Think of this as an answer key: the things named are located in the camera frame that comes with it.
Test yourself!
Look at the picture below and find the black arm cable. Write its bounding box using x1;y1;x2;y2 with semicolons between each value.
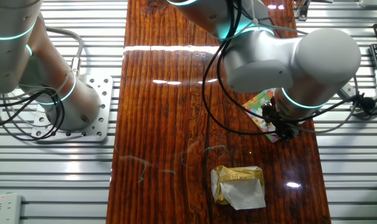
201;0;377;136

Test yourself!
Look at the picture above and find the colourful butterfly puzzle board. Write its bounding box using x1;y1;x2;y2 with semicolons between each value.
242;88;282;143

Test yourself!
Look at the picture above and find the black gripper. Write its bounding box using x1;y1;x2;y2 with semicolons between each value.
262;98;302;142

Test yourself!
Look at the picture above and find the silver perforated base plate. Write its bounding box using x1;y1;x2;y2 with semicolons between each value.
31;74;114;143

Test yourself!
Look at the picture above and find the brown wooden plank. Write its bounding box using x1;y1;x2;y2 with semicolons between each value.
106;0;332;224

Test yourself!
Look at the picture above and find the black base cable bundle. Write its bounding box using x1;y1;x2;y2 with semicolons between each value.
0;86;67;141

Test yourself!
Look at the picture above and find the white power strip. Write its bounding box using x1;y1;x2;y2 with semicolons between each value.
0;192;23;224

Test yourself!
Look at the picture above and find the metal clamp bracket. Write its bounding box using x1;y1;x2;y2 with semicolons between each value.
293;0;312;22

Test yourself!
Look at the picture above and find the thick grey base cable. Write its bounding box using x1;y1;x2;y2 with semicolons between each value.
44;26;85;78

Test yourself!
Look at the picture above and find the gold wrapped snack package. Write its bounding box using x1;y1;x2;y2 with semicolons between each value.
210;165;267;211

